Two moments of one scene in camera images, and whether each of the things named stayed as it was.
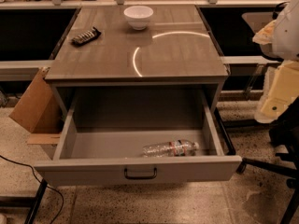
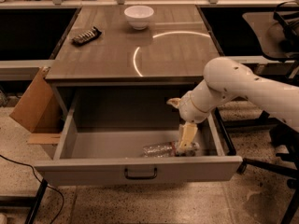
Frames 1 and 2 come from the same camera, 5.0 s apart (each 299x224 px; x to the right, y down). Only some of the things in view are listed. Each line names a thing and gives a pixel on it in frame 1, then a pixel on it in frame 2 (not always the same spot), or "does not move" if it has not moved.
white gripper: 287,35 to 189,108
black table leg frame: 33,202 does not move
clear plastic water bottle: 173,148 does not move
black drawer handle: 155,170 does not move
